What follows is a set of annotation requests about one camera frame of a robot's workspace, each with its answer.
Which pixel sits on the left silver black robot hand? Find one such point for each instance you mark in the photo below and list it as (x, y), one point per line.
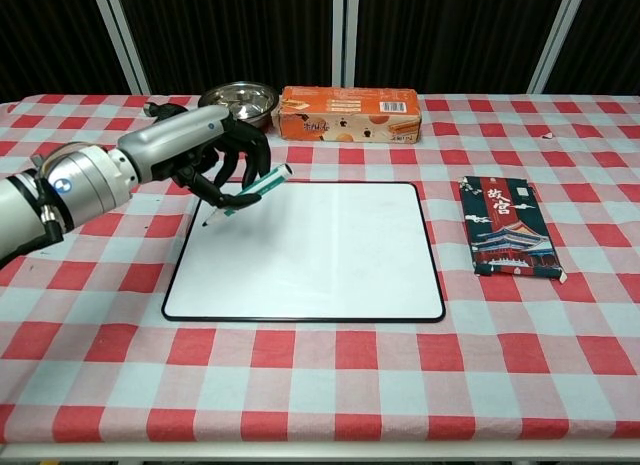
(175, 135)

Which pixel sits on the green white marker pen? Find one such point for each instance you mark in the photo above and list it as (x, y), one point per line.
(250, 191)

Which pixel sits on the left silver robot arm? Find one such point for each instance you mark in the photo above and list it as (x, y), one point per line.
(60, 195)

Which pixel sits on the white board black frame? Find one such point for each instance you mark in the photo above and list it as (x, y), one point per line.
(310, 255)

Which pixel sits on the red white checkered tablecloth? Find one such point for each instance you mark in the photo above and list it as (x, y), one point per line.
(320, 365)

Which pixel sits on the red and black claw hammer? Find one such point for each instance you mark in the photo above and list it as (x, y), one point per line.
(161, 108)

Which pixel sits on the stainless steel bowl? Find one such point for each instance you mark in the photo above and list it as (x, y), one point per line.
(247, 101)

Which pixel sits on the orange cracker box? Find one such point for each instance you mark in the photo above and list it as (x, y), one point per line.
(345, 116)

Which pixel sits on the dark palace print packet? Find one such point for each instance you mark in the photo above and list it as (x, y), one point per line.
(510, 230)

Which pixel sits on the white metal frame post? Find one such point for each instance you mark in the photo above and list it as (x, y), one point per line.
(556, 37)
(122, 37)
(346, 35)

